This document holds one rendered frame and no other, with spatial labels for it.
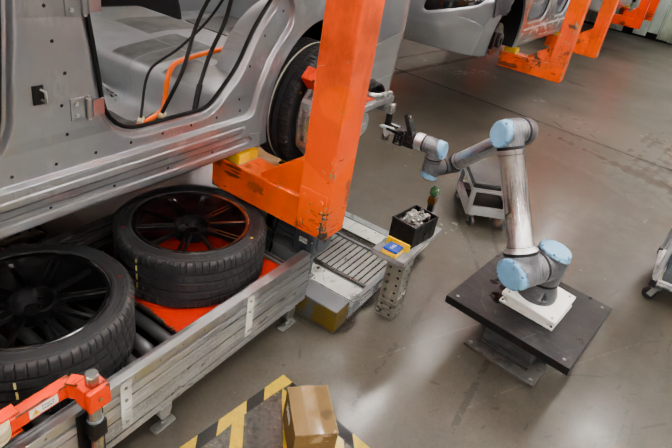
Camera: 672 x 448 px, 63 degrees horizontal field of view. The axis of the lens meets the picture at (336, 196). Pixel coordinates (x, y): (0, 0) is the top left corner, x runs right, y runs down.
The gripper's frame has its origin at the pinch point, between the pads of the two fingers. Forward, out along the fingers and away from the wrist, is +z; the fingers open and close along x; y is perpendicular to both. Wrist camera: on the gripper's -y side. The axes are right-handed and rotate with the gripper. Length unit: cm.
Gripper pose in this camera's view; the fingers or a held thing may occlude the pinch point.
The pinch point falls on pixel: (384, 123)
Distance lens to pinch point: 295.2
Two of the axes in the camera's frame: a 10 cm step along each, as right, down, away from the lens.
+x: 5.6, -3.2, 7.7
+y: -1.5, 8.7, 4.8
